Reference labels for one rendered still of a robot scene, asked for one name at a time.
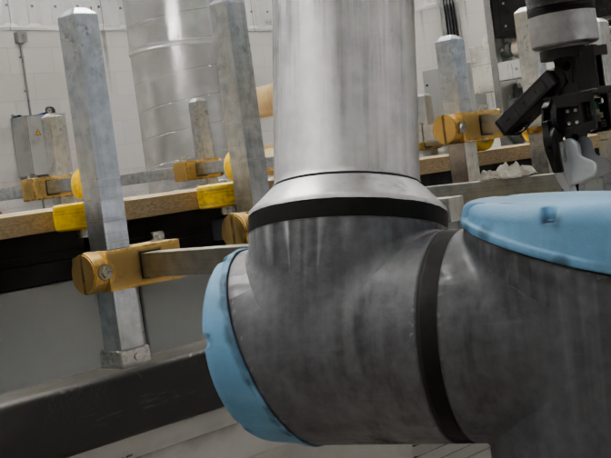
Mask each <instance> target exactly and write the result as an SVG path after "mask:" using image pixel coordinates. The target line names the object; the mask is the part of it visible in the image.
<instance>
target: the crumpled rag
mask: <svg viewBox="0 0 611 458"><path fill-rule="evenodd" d="M533 173H538V172H537V171H536V170H535V169H534V168H533V166H531V165H521V166H520V165H519V163H518V162H517V161H515V162H514V163H513V164H511V165H510V166H509V165H508V164H507V162H505V163H504V164H501V165H499V166H498V167H497V169H496V171H491V170H488V171H485V170H483V171H482V173H481V175H480V176H479V178H478V180H479V179H480V180H490V179H499V178H508V177H519V176H522V175H531V174H533ZM539 174H540V173H539Z"/></svg>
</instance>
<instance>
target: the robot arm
mask: <svg viewBox="0 0 611 458"><path fill-rule="evenodd" d="M526 11H527V19H528V27H529V34H530V41H531V48H532V50H533V51H536V52H541V51H542V52H541V53H539V54H540V61H541V63H550V62H554V64H555V68H554V70H546V71H545V72H544V73H543V74H542V75H541V76H540V77H539V78H538V79H537V80H536V81H535V82H534V83H533V84H532V85H531V86H530V87H529V88H528V89H527V90H526V91H525V92H524V93H523V94H522V95H521V96H520V97H519V98H518V99H517V100H516V101H515V102H514V103H513V104H512V105H511V106H510V107H509V108H508V109H507V110H506V111H504V112H503V113H502V115H501V116H500V117H499V118H498V119H497V120H496V121H495V124H496V126H497V128H498V129H499V130H500V132H501V133H502V135H503V136H507V135H520V134H522V133H523V132H524V131H525V130H526V129H527V128H528V126H530V125H531V124H532V123H533V122H534V121H535V120H536V119H537V117H538V116H540V115H541V114H542V116H541V120H542V122H541V125H542V129H543V142H544V148H545V151H546V156H547V159H548V161H549V163H550V166H551V168H552V171H553V173H555V175H556V179H557V181H558V182H559V184H560V185H561V187H562V188H563V190H564V192H549V193H532V194H511V195H509V196H492V197H486V198H479V199H475V200H472V201H469V202H467V203H466V204H465V205H464V207H463V209H462V213H461V215H460V223H461V226H462V227H463V229H453V230H448V215H447V214H448V212H447V208H446V206H445V205H444V204H443V203H442V202H441V201H440V200H438V199H437V198H436V197H435V196H434V195H433V194H432V193H431V192H430V191H429V190H427V189H426V188H425V187H424V186H423V185H422V183H421V180H420V161H419V135H418V110H417V83H416V32H415V7H414V0H272V35H273V115H274V184H273V186H272V188H271V190H270V191H269V192H268V193H267V194H266V195H265V196H264V197H263V198H262V199H261V200H260V201H259V202H258V203H257V204H256V205H255V206H254V207H253V208H252V209H251V210H250V211H249V213H248V248H243V249H238V250H235V251H234V252H232V253H231V254H229V255H228V256H226V257H225V258H224V261H223V262H222V263H220V264H218V265H217V266H216V268H215V270H214V271H213V273H212V275H211V277H210V279H209V282H208V285H207V287H206V291H205V300H204V306H203V334H204V335H205V337H206V340H207V347H206V348H205V357H206V361H207V365H208V369H209V372H210V374H211V378H212V380H213V383H214V386H215V389H216V391H217V393H218V395H219V397H220V399H221V401H222V403H223V404H224V406H225V408H226V410H227V411H228V412H229V413H230V414H231V416H232V417H233V418H234V419H235V420H236V421H237V422H238V423H240V424H241V425H242V427H243V428H244V429H245V430H246V431H248V432H249V433H251V434H252V435H254V436H256V437H258V438H260V439H263V440H267V441H270V442H280V443H301V444H302V445H305V446H309V447H320V446H324V445H351V444H438V443H488V444H489V445H490V448H491V455H492V458H611V191H585V188H586V183H589V182H591V181H593V180H596V179H597V178H599V177H602V176H604V175H606V174H608V173H609V171H610V169H611V164H610V162H609V160H608V159H607V158H605V157H603V156H600V155H598V154H596V152H595V148H594V143H593V141H592V139H591V138H590V137H588V136H587V134H588V133H593V131H594V133H596V132H603V131H609V130H611V85H606V81H605V75H604V67H603V60H602V55H608V53H607V47H606V44H604V45H590V44H592V43H594V42H596V41H598V39H599V33H598V26H597V19H596V5H595V0H526ZM563 138H565V139H566V140H565V141H564V140H563Z"/></svg>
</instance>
